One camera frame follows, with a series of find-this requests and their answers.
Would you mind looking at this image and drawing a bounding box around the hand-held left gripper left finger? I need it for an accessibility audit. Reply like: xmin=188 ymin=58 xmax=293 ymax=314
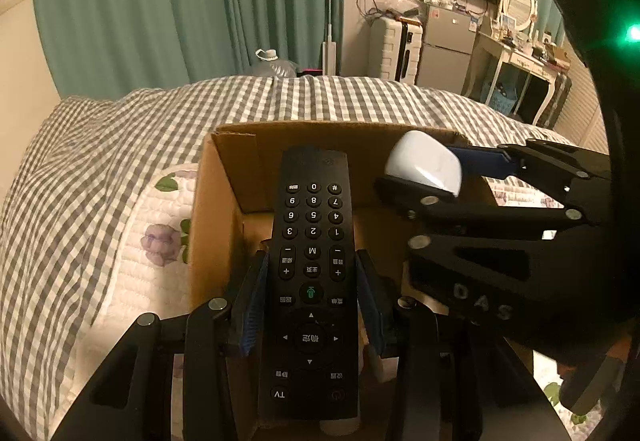
xmin=52 ymin=251 xmax=271 ymax=441

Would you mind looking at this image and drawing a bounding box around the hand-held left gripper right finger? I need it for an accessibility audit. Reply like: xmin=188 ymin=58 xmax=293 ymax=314
xmin=354 ymin=248 xmax=566 ymax=441

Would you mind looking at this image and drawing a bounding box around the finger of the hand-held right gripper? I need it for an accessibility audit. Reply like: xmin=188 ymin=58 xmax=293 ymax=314
xmin=447 ymin=138 xmax=611 ymax=227
xmin=375 ymin=175 xmax=583 ymax=324

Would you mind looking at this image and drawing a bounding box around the white rounded box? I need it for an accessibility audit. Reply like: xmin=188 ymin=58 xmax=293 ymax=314
xmin=384 ymin=131 xmax=462 ymax=198

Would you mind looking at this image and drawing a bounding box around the brown cardboard box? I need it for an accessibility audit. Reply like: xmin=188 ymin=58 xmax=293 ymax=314
xmin=187 ymin=121 xmax=506 ymax=441

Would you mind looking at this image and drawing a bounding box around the black remote control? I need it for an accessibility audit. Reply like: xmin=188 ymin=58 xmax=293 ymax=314
xmin=257 ymin=147 xmax=362 ymax=421

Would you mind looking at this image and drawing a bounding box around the white louvered wardrobe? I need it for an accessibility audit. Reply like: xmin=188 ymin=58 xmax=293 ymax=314
xmin=555 ymin=56 xmax=608 ymax=152

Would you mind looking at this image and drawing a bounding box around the silver hard suitcase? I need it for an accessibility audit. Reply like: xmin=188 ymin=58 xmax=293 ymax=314
xmin=542 ymin=73 xmax=573 ymax=129

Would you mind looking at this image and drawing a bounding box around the blue plastic basket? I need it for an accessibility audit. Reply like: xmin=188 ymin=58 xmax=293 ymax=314
xmin=482 ymin=83 xmax=516 ymax=114

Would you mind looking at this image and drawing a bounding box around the small brown box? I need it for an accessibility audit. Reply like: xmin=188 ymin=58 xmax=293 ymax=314
xmin=545 ymin=43 xmax=571 ymax=66

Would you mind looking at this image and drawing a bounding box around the white vanity table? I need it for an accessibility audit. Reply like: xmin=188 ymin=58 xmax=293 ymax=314
xmin=462 ymin=31 xmax=571 ymax=126

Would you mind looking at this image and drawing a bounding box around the silver refrigerator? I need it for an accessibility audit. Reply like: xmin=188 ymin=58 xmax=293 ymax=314
xmin=415 ymin=3 xmax=478 ymax=94

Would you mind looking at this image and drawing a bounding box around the white floral quilted mat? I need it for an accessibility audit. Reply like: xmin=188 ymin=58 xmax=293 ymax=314
xmin=75 ymin=163 xmax=601 ymax=441

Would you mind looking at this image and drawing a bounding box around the white hard suitcase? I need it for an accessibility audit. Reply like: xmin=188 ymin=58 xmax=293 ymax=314
xmin=367 ymin=17 xmax=423 ymax=84

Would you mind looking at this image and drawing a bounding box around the oval vanity mirror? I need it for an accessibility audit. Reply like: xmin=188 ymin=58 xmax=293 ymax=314
xmin=501 ymin=0 xmax=538 ymax=32

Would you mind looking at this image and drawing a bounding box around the white flat mop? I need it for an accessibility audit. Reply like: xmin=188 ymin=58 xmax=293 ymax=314
xmin=321 ymin=0 xmax=340 ymax=76

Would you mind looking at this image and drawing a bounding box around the grey checkered bed blanket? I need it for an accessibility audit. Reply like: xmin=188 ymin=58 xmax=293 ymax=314
xmin=0 ymin=75 xmax=576 ymax=441

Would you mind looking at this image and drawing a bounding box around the clear water jug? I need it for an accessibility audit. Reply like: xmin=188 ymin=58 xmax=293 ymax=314
xmin=245 ymin=48 xmax=298 ymax=79

